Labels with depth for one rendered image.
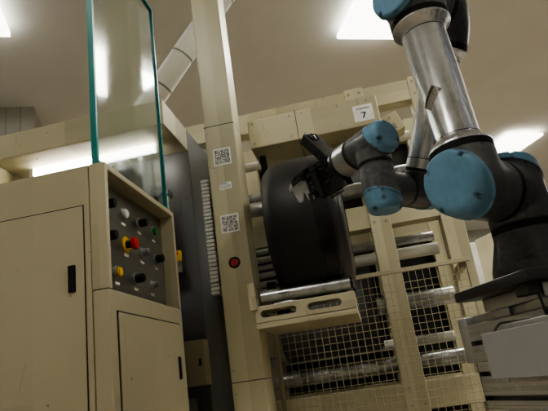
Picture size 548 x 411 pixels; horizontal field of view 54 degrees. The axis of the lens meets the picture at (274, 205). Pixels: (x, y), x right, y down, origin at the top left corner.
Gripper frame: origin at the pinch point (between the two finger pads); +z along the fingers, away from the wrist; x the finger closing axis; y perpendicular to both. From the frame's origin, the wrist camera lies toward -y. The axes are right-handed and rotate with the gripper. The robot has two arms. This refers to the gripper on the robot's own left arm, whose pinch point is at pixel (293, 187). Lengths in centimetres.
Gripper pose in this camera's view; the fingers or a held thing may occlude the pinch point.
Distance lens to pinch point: 140.0
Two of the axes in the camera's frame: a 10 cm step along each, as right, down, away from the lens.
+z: -5.2, 3.5, 7.8
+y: 3.2, 9.2, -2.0
